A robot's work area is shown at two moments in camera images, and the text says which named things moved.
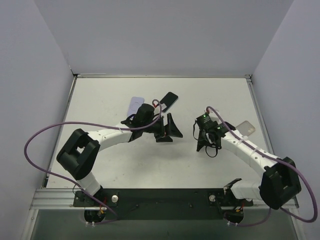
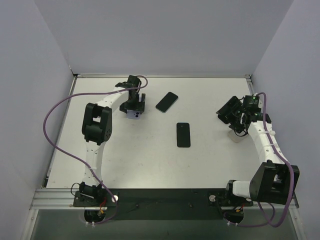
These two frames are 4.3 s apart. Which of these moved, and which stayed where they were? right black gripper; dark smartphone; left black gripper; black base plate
Moved: right black gripper; left black gripper
Stayed: dark smartphone; black base plate
